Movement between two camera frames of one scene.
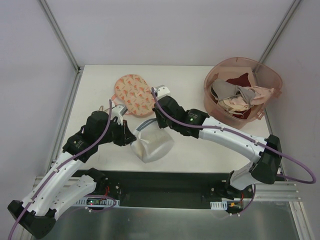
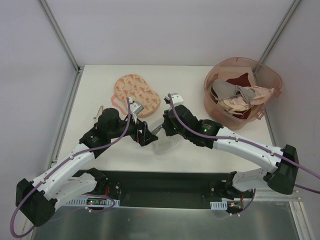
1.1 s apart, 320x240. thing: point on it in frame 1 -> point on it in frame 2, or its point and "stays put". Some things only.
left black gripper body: (124, 133) -> (141, 132)
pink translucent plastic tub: (237, 90) stays put
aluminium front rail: (277, 191) stays put
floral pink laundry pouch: (135, 93) stays put
